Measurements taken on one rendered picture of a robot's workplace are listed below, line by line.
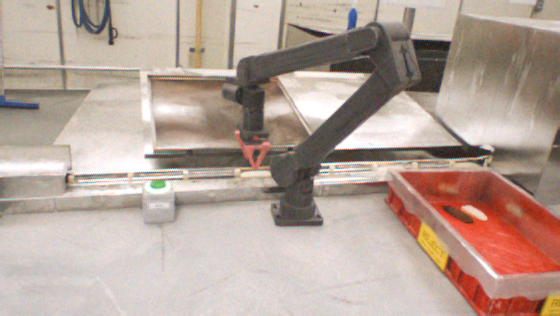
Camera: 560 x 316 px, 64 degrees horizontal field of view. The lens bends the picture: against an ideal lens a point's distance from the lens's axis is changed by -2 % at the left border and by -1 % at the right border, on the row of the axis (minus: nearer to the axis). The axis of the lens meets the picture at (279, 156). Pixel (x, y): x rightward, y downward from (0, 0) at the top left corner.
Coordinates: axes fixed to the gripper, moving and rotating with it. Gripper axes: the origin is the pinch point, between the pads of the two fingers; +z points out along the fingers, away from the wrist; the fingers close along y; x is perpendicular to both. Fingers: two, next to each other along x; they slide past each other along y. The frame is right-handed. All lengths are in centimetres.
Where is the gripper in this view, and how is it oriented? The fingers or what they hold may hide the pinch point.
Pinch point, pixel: (251, 160)
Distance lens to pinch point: 122.2
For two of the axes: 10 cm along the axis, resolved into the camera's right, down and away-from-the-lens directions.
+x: 9.5, -0.6, 2.9
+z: -0.5, 9.3, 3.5
